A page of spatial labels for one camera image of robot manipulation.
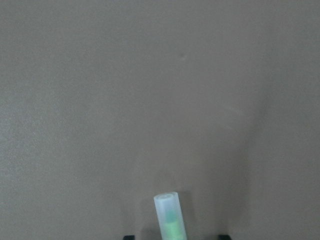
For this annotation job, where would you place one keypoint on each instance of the green highlighter pen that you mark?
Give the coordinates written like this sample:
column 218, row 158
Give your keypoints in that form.
column 170, row 217

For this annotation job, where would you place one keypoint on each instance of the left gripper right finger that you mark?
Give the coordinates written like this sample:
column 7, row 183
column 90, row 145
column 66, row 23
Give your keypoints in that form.
column 223, row 237

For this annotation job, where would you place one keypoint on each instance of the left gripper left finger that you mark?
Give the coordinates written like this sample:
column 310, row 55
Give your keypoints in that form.
column 129, row 237

